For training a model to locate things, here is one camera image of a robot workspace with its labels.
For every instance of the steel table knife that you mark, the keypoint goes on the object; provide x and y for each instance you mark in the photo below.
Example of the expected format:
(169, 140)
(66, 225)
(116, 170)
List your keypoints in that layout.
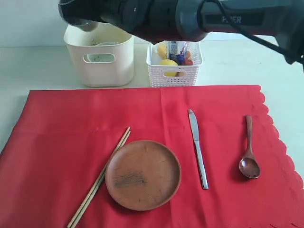
(195, 134)

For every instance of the yellow lemon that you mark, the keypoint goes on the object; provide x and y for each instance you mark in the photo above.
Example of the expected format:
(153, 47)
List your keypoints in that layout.
(167, 63)

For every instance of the brown wooden plate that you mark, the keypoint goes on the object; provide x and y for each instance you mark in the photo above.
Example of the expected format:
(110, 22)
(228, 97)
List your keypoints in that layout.
(143, 175)

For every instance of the red sausage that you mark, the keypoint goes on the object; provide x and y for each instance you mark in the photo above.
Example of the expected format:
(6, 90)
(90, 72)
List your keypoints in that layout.
(188, 62)

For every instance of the yellow cheese wedge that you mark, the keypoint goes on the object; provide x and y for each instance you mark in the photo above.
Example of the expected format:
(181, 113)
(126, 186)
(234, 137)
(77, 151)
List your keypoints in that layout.
(162, 50)

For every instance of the blue white milk carton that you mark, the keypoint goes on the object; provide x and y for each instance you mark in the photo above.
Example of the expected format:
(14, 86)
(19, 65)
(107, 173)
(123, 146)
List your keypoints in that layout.
(177, 51)

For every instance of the white ceramic bowl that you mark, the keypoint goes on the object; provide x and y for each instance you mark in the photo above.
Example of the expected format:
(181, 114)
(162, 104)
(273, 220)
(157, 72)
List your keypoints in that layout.
(102, 58)

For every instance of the stainless steel cup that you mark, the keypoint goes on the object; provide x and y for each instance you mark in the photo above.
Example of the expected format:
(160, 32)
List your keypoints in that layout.
(83, 24)

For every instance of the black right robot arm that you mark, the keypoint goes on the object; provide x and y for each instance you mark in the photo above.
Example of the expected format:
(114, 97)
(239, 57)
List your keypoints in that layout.
(275, 24)

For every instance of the white perforated basket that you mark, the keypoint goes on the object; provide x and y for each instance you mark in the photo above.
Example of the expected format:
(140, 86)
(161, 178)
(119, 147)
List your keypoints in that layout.
(156, 72)

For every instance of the cream plastic tub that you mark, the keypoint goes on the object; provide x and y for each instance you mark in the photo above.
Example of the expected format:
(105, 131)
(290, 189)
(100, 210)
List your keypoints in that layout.
(117, 73)

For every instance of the red tablecloth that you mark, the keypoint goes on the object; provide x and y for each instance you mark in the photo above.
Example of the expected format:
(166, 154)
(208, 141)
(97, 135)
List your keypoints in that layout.
(177, 157)

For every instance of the brown wooden spoon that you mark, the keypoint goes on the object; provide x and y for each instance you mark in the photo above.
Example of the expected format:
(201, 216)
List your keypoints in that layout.
(248, 165)

